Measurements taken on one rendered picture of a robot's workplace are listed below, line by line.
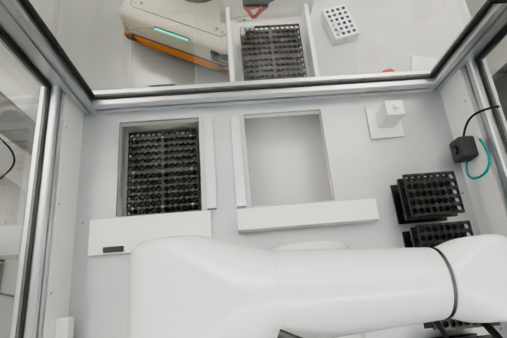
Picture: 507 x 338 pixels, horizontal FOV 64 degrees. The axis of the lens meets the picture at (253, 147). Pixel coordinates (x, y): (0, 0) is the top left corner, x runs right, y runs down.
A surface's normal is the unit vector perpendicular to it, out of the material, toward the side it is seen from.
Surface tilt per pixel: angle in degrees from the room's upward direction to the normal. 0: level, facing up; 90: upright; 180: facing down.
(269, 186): 0
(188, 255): 15
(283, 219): 0
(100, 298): 0
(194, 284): 10
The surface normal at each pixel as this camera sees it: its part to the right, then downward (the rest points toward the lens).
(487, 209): -1.00, 0.07
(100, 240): 0.02, -0.37
